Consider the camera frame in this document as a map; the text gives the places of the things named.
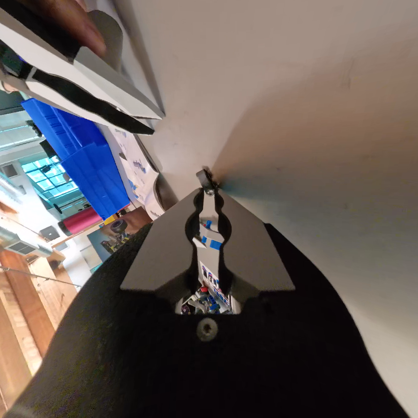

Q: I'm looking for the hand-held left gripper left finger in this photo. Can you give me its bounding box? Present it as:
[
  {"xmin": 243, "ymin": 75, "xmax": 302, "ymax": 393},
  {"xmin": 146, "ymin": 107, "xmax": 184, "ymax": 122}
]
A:
[{"xmin": 120, "ymin": 188, "xmax": 204, "ymax": 309}]

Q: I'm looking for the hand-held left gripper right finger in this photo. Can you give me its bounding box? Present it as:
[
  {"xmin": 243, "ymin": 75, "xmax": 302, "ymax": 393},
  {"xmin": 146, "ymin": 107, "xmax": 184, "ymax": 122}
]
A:
[{"xmin": 213, "ymin": 189, "xmax": 296, "ymax": 309}]

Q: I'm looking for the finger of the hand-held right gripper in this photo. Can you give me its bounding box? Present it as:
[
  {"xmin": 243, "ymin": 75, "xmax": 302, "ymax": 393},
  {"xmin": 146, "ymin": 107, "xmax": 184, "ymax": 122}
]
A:
[
  {"xmin": 25, "ymin": 69, "xmax": 155, "ymax": 136},
  {"xmin": 0, "ymin": 10, "xmax": 166, "ymax": 121}
]

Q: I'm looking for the lego sticker sheet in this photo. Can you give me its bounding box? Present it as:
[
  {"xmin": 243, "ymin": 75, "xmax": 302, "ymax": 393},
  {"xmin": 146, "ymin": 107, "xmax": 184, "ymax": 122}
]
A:
[{"xmin": 200, "ymin": 261, "xmax": 220, "ymax": 293}]

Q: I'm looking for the grey blue lego subassembly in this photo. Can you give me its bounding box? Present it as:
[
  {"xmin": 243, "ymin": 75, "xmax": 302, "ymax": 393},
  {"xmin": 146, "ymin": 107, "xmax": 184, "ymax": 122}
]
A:
[{"xmin": 192, "ymin": 219, "xmax": 226, "ymax": 251}]

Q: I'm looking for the grey lego connector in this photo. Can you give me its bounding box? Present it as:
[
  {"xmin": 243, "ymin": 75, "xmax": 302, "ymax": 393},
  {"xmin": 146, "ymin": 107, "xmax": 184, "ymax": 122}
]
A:
[{"xmin": 196, "ymin": 169, "xmax": 220, "ymax": 196}]

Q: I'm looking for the lego instruction booklet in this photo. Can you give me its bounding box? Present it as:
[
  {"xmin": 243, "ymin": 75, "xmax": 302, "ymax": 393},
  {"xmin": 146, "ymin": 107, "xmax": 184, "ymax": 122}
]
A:
[{"xmin": 108, "ymin": 126, "xmax": 164, "ymax": 220}]

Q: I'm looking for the lego set box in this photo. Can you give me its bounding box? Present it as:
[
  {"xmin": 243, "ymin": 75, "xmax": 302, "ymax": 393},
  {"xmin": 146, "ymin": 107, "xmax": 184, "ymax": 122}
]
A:
[{"xmin": 86, "ymin": 209, "xmax": 154, "ymax": 263}]

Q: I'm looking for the blue black lego car model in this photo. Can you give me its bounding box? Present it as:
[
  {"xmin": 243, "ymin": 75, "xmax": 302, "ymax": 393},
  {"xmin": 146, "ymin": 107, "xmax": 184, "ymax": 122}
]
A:
[{"xmin": 178, "ymin": 287, "xmax": 237, "ymax": 315}]

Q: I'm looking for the maroon cylinder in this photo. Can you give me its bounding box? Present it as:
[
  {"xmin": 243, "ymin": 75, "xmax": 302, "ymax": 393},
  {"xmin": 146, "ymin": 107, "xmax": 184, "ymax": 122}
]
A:
[{"xmin": 58, "ymin": 207, "xmax": 101, "ymax": 236}]

